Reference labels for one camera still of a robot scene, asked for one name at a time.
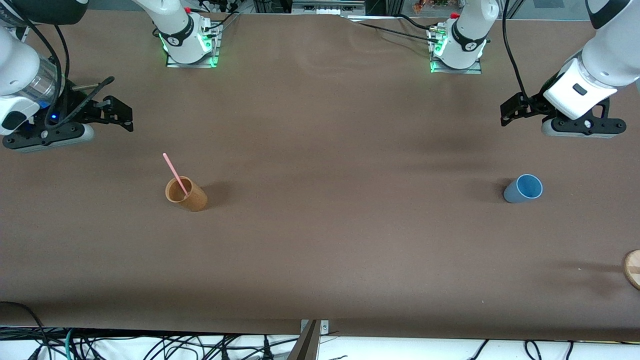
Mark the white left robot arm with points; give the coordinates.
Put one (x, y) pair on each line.
(467, 35)

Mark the aluminium frame rail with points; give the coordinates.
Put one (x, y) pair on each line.
(327, 6)

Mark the dark table support beam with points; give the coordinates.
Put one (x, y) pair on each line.
(305, 345)

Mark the round wooden disc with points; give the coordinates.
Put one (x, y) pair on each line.
(634, 270)

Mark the brown bamboo cup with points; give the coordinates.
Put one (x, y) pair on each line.
(192, 197)

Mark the metal table edge bracket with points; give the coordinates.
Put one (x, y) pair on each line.
(324, 327)

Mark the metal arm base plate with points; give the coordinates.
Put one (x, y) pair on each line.
(472, 68)
(212, 52)

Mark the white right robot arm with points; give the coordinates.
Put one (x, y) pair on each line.
(180, 35)

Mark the pink straw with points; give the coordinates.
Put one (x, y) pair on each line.
(175, 172)

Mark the blue cup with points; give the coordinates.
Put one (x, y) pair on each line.
(522, 189)

